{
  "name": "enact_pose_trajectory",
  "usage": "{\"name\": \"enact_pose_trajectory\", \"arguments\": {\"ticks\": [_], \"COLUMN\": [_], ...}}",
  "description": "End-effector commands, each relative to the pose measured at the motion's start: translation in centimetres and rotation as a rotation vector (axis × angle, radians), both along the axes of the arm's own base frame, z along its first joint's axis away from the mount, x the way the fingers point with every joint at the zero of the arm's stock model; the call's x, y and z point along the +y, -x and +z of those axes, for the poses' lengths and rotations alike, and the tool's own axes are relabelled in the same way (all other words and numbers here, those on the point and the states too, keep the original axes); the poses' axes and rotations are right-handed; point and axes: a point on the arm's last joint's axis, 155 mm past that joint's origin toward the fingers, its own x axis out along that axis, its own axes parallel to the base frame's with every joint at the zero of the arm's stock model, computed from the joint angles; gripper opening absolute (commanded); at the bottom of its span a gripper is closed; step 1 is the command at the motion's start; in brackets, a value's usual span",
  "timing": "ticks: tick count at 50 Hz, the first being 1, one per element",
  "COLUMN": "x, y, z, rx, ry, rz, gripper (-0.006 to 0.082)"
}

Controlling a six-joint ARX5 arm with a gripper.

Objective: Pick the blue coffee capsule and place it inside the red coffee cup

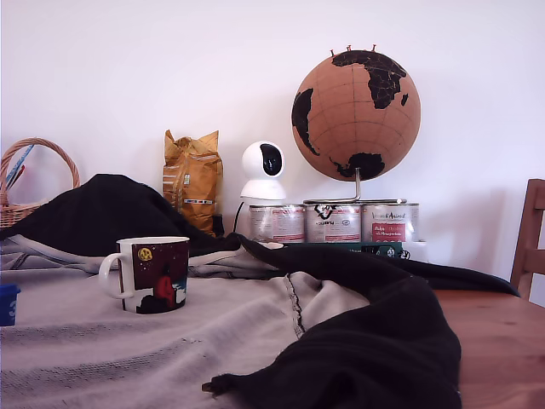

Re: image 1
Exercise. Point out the blue coffee capsule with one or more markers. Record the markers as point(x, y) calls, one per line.
point(7, 304)

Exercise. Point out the tin can with red label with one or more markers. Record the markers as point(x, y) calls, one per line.
point(277, 223)

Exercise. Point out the dark red printed coffee mug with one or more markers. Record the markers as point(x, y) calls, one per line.
point(164, 272)

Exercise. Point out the dark green flat box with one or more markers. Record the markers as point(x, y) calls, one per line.
point(379, 248)

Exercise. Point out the black and grey sweater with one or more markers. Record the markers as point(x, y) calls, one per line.
point(179, 341)

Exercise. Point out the wooden chair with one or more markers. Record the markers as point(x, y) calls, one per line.
point(530, 238)

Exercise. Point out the red pen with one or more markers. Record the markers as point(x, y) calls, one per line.
point(15, 176)

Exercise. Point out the yellow paper food bag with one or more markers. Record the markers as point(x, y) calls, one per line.
point(193, 183)

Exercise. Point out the cork globe on metal stand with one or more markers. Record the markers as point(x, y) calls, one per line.
point(355, 115)

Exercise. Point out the tin can with black logo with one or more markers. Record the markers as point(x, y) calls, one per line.
point(333, 223)

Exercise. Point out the white dome security camera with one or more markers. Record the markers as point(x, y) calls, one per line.
point(264, 176)

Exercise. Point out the tin can with script label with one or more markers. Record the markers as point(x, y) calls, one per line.
point(389, 223)

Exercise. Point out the blue pen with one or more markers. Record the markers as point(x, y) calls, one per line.
point(21, 162)

